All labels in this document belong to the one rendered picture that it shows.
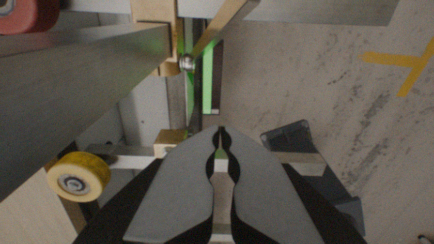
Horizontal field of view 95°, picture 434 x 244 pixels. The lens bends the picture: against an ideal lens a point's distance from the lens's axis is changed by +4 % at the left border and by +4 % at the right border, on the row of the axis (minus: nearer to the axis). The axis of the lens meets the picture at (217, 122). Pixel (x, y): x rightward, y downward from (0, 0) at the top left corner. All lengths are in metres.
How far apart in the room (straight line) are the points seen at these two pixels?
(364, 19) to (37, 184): 0.51
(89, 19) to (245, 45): 0.79
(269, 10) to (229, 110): 1.02
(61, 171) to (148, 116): 0.29
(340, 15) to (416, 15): 1.20
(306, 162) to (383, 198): 1.84
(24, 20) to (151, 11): 0.12
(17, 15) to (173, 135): 0.23
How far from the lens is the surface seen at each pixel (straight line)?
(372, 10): 0.31
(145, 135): 0.64
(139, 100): 0.59
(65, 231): 0.51
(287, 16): 0.27
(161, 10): 0.26
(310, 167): 0.40
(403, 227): 2.66
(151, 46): 0.19
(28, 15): 0.28
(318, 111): 1.40
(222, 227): 0.57
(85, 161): 0.36
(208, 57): 0.43
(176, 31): 0.26
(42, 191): 0.44
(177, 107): 0.47
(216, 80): 0.44
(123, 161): 0.39
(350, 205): 0.99
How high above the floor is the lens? 1.12
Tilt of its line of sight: 61 degrees down
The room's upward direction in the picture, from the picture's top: 179 degrees counter-clockwise
